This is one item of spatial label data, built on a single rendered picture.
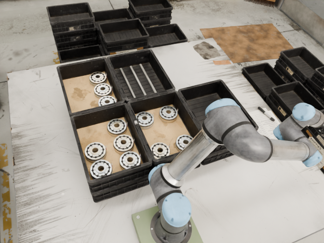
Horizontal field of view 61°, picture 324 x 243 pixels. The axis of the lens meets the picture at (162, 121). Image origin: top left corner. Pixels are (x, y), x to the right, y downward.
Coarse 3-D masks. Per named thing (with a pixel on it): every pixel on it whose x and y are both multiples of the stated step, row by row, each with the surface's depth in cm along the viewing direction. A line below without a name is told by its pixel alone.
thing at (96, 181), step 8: (120, 104) 145; (88, 112) 140; (128, 112) 142; (72, 120) 136; (136, 128) 136; (80, 144) 128; (144, 144) 130; (80, 152) 125; (128, 168) 122; (136, 168) 122; (144, 168) 125; (88, 176) 118; (104, 176) 118; (112, 176) 119
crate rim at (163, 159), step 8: (152, 96) 151; (128, 104) 146; (184, 104) 149; (136, 120) 139; (192, 120) 142; (200, 128) 139; (144, 136) 133; (152, 160) 126; (160, 160) 127; (168, 160) 128
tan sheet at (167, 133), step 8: (152, 112) 157; (160, 120) 153; (176, 120) 154; (152, 128) 149; (160, 128) 150; (168, 128) 150; (176, 128) 151; (184, 128) 151; (152, 136) 146; (160, 136) 146; (168, 136) 147; (176, 136) 147; (152, 144) 143; (168, 144) 144; (176, 152) 141
